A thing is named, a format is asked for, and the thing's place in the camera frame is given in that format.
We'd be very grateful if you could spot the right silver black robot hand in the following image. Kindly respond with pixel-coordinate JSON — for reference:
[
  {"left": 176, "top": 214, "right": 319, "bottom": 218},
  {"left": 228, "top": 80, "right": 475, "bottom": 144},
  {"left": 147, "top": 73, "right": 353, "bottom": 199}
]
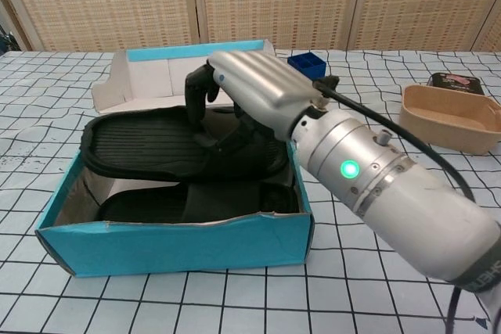
[{"left": 183, "top": 51, "right": 328, "bottom": 155}]

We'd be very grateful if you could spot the black rubber slipper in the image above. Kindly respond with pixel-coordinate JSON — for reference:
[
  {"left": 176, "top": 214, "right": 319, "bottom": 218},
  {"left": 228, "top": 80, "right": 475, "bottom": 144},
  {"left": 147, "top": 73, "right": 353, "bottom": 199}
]
[
  {"left": 96, "top": 181, "right": 302, "bottom": 225},
  {"left": 81, "top": 105, "right": 293, "bottom": 186}
]

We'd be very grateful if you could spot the small blue plastic box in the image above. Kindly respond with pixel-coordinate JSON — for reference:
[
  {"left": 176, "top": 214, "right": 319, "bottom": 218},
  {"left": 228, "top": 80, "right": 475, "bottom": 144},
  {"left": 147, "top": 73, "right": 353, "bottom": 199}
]
[{"left": 287, "top": 52, "right": 328, "bottom": 80}]

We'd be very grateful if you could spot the light blue shoebox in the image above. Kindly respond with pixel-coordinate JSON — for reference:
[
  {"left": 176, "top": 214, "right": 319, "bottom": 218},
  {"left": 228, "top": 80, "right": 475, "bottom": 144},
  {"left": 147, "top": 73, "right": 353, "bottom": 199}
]
[{"left": 34, "top": 38, "right": 316, "bottom": 278}]

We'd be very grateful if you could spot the brown paper food tray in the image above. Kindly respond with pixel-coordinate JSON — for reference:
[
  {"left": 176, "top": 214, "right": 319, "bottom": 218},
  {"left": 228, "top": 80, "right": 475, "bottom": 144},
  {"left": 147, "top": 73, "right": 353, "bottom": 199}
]
[{"left": 398, "top": 84, "right": 501, "bottom": 155}]

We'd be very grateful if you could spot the black packet with pink print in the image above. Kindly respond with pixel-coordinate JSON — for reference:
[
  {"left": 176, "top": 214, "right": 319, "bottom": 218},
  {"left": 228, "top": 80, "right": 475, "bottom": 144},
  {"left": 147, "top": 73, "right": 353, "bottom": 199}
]
[{"left": 425, "top": 72, "right": 486, "bottom": 96}]

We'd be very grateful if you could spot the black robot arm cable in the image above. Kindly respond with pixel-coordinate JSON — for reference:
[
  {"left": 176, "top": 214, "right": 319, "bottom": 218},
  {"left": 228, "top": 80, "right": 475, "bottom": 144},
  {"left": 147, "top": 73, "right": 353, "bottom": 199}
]
[{"left": 312, "top": 74, "right": 477, "bottom": 204}]

